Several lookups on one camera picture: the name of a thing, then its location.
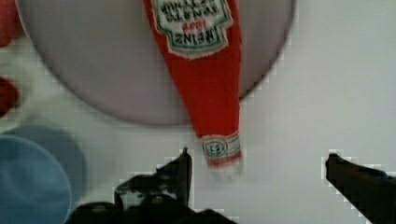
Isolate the grey round plate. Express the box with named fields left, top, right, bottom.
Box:
left=15, top=0, right=297, bottom=126

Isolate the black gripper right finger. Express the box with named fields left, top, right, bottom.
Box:
left=325, top=153, right=396, bottom=224

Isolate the red plush strawberry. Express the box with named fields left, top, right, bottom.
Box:
left=0, top=77, right=19, bottom=118

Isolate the pink plush strawberry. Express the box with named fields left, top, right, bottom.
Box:
left=0, top=0, right=19, bottom=48

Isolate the blue bowl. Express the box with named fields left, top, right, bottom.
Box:
left=0, top=125, right=88, bottom=224

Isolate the red plush ketchup bottle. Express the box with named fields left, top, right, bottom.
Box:
left=143, top=0, right=243, bottom=181

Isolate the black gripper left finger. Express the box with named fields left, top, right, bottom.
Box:
left=114, top=147, right=192, bottom=209

